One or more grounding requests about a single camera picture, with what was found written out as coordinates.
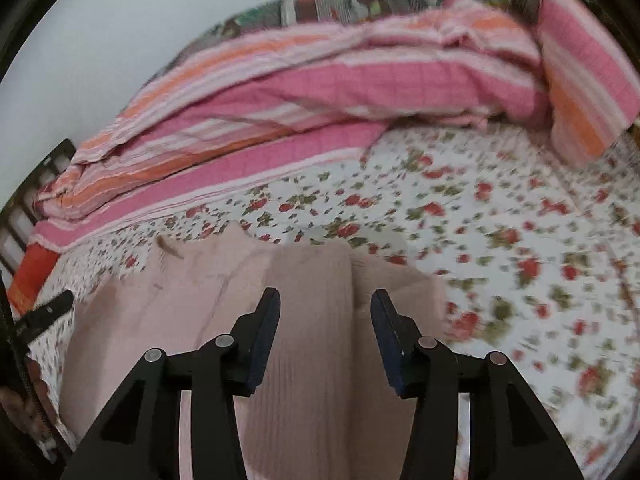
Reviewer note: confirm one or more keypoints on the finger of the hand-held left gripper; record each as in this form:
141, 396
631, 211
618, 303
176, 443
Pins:
47, 312

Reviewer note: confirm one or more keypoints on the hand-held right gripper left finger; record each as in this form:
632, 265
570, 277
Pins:
262, 340

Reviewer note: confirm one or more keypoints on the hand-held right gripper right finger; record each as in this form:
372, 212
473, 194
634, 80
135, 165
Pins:
387, 345

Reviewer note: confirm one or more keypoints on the pink knit sweater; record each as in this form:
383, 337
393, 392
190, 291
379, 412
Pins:
310, 300

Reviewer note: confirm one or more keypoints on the person's left hand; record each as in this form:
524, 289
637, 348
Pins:
15, 402

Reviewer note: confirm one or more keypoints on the red orange pillow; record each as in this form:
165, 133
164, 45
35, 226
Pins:
32, 275

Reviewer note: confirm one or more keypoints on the dark wooden slatted headboard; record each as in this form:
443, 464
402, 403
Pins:
30, 185

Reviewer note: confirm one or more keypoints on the floral bed sheet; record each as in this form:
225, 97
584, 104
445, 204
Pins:
500, 210

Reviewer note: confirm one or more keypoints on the pink orange striped quilt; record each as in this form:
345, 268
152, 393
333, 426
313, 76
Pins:
350, 85

